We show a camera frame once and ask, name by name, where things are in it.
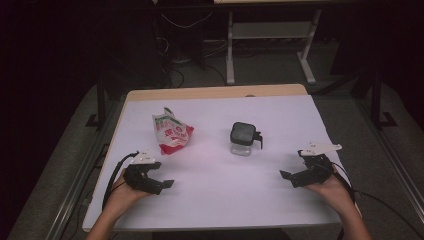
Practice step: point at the red and white plastic bag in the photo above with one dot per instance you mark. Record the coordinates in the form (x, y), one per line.
(171, 135)

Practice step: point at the person's left hand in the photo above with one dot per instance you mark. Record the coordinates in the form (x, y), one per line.
(123, 195)

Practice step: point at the black metal stand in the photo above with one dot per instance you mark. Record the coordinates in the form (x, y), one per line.
(101, 103)
(376, 100)

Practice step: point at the glass jar with black lid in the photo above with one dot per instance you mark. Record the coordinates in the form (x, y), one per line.
(242, 133)

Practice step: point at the white metal desk frame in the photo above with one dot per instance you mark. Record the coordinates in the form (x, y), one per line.
(230, 50)

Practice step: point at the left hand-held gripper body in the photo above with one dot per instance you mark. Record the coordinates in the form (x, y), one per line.
(140, 175)

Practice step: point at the person's right hand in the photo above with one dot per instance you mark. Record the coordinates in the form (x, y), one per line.
(336, 191)

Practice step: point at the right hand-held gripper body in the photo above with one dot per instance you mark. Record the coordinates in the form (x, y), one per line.
(318, 170)

